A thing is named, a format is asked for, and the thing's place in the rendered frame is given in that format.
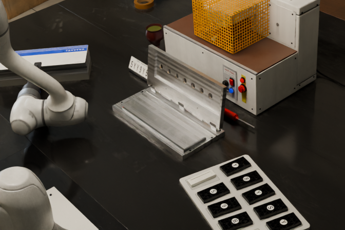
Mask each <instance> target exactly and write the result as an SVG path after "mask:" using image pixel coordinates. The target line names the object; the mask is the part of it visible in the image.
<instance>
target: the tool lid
mask: <svg viewBox="0 0 345 230"><path fill-rule="evenodd" d="M161 65H162V66H163V69H162V68H161ZM168 69H170V73H169V71H168ZM176 74H178V76H179V77H178V78H177V76H176ZM184 78H186V81H187V82H185V81H184ZM193 83H194V85H195V88H194V87H193ZM147 84H148V85H153V86H154V87H155V89H156V90H157V91H159V92H161V93H162V94H161V95H162V96H163V97H165V98H166V99H168V100H169V101H171V100H173V101H175V102H176V103H178V104H179V103H181V104H183V105H184V108H186V109H187V110H189V111H191V112H192V115H193V116H194V117H196V118H197V119H199V120H200V121H202V122H203V120H205V121H206V122H208V123H213V124H215V125H216V128H217V129H222V128H223V119H224V110H225V100H226V91H227V86H225V85H223V84H221V83H220V82H218V81H216V80H214V79H212V78H211V77H209V76H207V75H205V74H204V73H202V72H200V71H199V70H197V69H195V68H193V67H191V66H190V65H188V64H186V63H184V62H182V61H181V60H179V59H177V58H175V57H174V56H172V55H170V54H168V53H166V52H165V51H163V50H161V49H159V48H158V47H156V46H154V45H148V68H147ZM201 88H202V89H203V91H204V92H202V91H201ZM210 93H211V94H212V96H213V97H212V98H211V97H210ZM171 102H172V101H171Z"/></svg>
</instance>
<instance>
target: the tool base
mask: <svg viewBox="0 0 345 230"><path fill-rule="evenodd" d="M148 86H149V88H147V89H144V90H142V91H143V92H141V91H140V92H138V93H136V94H134V95H132V96H130V97H128V98H126V99H124V100H122V101H120V102H118V103H117V104H115V105H113V106H112V109H113V111H114V112H116V113H117V114H119V115H120V116H121V117H123V118H124V119H125V120H127V121H128V122H129V123H131V124H132V125H134V126H135V127H136V128H138V129H139V130H141V131H142V132H144V133H145V134H146V135H148V136H149V137H151V138H152V139H153V140H155V141H156V142H158V143H159V144H160V145H162V146H163V147H164V148H166V149H167V150H169V151H170V152H171V153H173V154H174V155H175V156H177V157H178V158H179V159H181V160H182V161H183V160H185V159H187V158H188V157H190V156H191V155H193V154H195V153H196V152H198V151H200V150H201V149H203V148H205V147H206V146H208V145H210V144H211V143H213V142H214V141H216V140H218V139H219V138H221V137H223V136H224V135H225V131H224V130H222V129H217V128H216V125H215V124H213V123H208V122H206V121H205V120H203V122H202V121H200V120H199V119H197V118H196V117H194V116H193V115H192V112H191V111H189V110H187V109H186V108H184V105H183V104H181V103H179V104H178V103H176V102H175V101H173V100H171V101H172V102H171V101H169V100H168V99H166V98H165V97H163V96H162V95H161V94H162V93H161V92H159V91H157V90H156V89H155V87H154V86H153V85H152V86H151V85H148ZM121 102H122V103H121ZM122 107H125V108H126V109H128V110H129V111H131V112H132V113H134V114H135V115H136V116H138V117H139V118H140V119H142V120H143V121H145V122H146V123H148V124H149V125H150V126H152V127H153V128H155V129H156V130H158V131H159V132H160V133H162V134H164V135H165V136H166V137H168V138H169V139H171V140H172V141H174V142H175V143H176V144H178V145H179V146H181V147H182V148H184V149H185V148H187V147H189V146H190V145H192V144H194V143H195V142H197V141H199V140H200V139H202V138H203V137H206V140H205V141H203V142H202V143H200V144H198V145H197V146H195V147H193V148H192V149H190V150H191V151H189V150H188V151H187V152H182V151H181V150H180V149H178V148H177V147H175V146H174V145H172V144H171V143H169V142H168V141H167V140H165V139H164V138H163V137H161V136H160V135H158V134H157V133H156V132H154V131H153V130H151V129H150V128H148V127H147V126H146V125H144V124H143V123H141V122H140V121H139V120H137V119H136V118H134V117H133V116H131V115H130V114H129V113H127V112H126V111H124V110H123V109H122ZM211 137H213V138H211Z"/></svg>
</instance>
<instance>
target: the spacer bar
mask: <svg viewBox="0 0 345 230"><path fill-rule="evenodd" d="M214 177H216V174H215V173H214V172H213V171H212V170H208V171H206V172H204V173H202V174H199V175H197V176H195V177H192V178H190V179H188V180H187V183H188V184H189V185H190V186H191V187H194V186H196V185H198V184H201V183H203V182H205V181H207V180H210V179H212V178H214Z"/></svg>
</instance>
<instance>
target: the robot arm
mask: <svg viewBox="0 0 345 230"><path fill-rule="evenodd" d="M0 63H1V64H2V65H3V66H5V67H6V68H8V69H9V70H11V71H12V72H14V73H16V74H17V75H19V76H21V77H23V78H24V79H26V80H27V84H26V85H24V86H23V87H22V90H21V91H20V92H19V94H18V97H17V99H16V102H15V103H14V105H13V107H12V110H11V115H10V123H11V128H12V130H13V131H14V132H15V133H16V134H18V135H21V136H25V135H27V134H29V133H31V132H32V131H34V130H35V129H36V128H39V127H43V126H70V125H76V124H80V123H82V122H84V121H85V120H86V119H87V118H88V103H87V102H86V100H84V99H82V98H79V97H75V96H74V95H72V94H71V93H70V92H69V91H66V90H65V89H64V88H63V86H62V85H61V84H60V83H59V82H58V81H57V80H55V79H54V78H53V77H51V76H50V75H48V74H47V73H45V72H43V71H42V67H41V65H42V62H35V63H34V65H33V64H31V63H30V62H28V61H27V60H25V59H24V58H22V57H21V56H20V55H18V54H17V53H16V52H15V51H14V50H13V49H12V47H11V44H10V35H9V24H8V18H7V13H6V10H5V7H4V5H3V2H2V0H0ZM40 88H41V89H43V90H45V91H46V92H48V93H49V97H48V98H47V100H41V95H40V94H41V90H40ZM0 230H68V229H65V228H62V227H61V226H59V225H58V224H57V223H55V222H54V219H53V213H52V208H51V204H50V200H49V197H48V194H47V192H46V189H45V187H44V186H43V184H42V182H41V181H40V179H39V178H38V177H37V176H36V175H35V174H34V173H33V172H32V171H31V170H29V169H27V168H24V167H18V166H17V167H10V168H6V169H4V170H2V171H0Z"/></svg>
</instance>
